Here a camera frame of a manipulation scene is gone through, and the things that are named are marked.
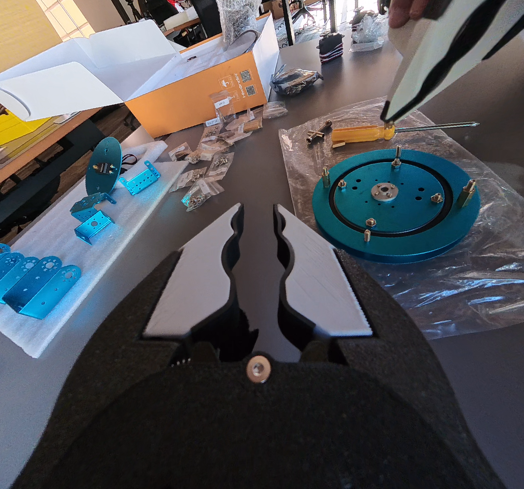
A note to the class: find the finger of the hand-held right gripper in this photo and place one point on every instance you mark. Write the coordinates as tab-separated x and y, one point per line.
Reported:
470	51
434	47

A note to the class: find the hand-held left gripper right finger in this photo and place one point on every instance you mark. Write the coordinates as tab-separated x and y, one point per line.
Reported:
323	292

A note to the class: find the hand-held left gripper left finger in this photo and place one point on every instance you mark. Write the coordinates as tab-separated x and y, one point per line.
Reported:
192	292

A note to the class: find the blue metal turntable base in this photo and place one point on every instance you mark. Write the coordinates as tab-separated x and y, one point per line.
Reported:
409	247

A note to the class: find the bundle of long bolts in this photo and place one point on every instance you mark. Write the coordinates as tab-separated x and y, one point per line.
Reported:
319	131

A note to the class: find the grey desk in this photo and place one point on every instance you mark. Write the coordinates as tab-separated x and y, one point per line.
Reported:
254	161

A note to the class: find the crumpled clear plastic bags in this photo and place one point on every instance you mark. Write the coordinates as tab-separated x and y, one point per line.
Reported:
368	33

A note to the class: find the pile of small screw bags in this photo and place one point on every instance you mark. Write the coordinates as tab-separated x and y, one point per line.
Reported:
200	192

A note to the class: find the crumpled dark plastic bag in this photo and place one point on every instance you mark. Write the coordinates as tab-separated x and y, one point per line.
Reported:
294	82

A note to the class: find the clear plastic bag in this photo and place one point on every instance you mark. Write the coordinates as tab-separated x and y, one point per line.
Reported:
470	292

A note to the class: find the black servo motor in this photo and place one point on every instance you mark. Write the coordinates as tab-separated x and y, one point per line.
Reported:
107	168

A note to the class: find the white packaging tray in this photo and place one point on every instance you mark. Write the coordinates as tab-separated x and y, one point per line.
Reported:
53	231

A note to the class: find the orange cardboard box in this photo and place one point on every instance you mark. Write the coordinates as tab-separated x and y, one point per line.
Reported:
184	100

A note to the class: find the bubble wrap bundle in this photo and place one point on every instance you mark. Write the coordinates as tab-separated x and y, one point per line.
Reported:
239	10

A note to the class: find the yellow paper sheet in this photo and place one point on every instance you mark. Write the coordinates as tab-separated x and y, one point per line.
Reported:
16	129

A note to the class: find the small blue angled bracket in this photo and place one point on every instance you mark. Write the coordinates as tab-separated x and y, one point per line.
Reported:
94	229

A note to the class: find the blue perforated angle bracket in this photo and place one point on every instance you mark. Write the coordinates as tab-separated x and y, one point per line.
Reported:
90	204

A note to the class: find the large blue metal bracket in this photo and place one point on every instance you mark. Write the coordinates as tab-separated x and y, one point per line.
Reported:
45	292
8	264
24	276

